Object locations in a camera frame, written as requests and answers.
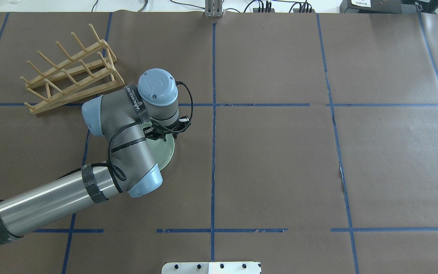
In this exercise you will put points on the right horizontal blue tape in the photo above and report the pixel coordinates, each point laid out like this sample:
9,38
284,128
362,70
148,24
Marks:
395,229

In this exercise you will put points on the horizontal blue tape line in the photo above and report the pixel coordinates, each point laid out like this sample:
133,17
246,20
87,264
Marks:
297,105

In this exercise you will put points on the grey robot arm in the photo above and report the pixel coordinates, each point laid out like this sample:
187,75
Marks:
127,118

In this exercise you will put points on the vertical blue tape line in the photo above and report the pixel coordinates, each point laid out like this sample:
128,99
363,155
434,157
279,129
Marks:
213,156

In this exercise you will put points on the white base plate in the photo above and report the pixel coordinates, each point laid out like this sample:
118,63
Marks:
222,267

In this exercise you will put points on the black device box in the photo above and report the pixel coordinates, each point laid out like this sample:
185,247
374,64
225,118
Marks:
376,7

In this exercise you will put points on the aluminium frame post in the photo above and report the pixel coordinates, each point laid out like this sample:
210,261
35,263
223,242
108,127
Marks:
214,8

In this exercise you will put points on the right vertical blue tape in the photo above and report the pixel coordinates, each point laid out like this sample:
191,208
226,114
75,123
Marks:
337,145

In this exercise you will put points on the light green plate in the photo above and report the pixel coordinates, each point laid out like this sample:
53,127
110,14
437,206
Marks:
162,150

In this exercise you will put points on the wooden plate rack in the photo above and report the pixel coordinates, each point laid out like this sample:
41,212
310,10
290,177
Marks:
89,72

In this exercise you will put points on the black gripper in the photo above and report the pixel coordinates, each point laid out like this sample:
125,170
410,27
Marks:
158,133

